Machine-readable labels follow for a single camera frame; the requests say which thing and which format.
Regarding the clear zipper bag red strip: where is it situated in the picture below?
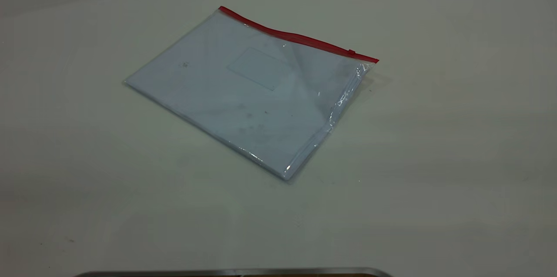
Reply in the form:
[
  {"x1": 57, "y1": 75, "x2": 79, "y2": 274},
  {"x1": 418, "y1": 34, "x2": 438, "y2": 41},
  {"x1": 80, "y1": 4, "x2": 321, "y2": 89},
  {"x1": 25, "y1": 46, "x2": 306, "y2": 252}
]
[{"x1": 123, "y1": 6, "x2": 379, "y2": 181}]

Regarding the silver metal frame edge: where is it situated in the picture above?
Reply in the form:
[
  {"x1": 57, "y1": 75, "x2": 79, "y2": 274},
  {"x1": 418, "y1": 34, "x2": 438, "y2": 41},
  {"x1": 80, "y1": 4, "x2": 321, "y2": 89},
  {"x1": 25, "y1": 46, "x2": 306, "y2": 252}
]
[{"x1": 73, "y1": 267, "x2": 393, "y2": 277}]

